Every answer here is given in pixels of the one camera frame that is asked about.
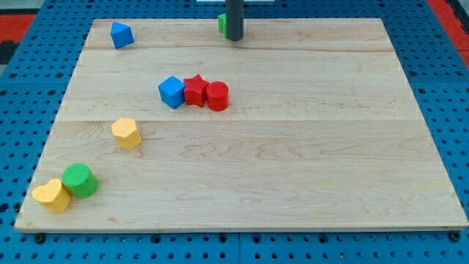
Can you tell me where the wooden board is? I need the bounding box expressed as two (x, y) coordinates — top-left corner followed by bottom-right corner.
(15, 18), (468, 233)

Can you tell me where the yellow hexagon block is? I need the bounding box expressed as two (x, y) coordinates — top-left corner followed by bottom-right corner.
(111, 117), (142, 150)

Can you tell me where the blue triangular block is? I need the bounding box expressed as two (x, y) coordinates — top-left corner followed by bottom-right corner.
(111, 21), (135, 49)

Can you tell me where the yellow heart block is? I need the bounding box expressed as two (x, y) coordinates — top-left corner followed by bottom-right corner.
(32, 178), (72, 213)

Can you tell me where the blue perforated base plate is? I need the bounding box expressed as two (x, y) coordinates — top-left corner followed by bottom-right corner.
(1, 0), (468, 263)

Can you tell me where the red star block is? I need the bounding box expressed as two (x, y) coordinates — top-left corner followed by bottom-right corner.
(183, 75), (210, 107)

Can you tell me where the red cylinder block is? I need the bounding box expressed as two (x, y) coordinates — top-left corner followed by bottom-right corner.
(206, 81), (229, 111)

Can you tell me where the blue cube block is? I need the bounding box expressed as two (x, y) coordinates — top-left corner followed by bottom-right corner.
(158, 76), (185, 109)

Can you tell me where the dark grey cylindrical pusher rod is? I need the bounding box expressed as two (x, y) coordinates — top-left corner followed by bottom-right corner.
(225, 0), (244, 41)

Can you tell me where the green cylinder block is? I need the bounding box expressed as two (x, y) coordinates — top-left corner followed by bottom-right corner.
(62, 163), (99, 198)

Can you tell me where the green block behind rod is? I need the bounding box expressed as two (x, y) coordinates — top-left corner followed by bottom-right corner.
(218, 12), (227, 38)

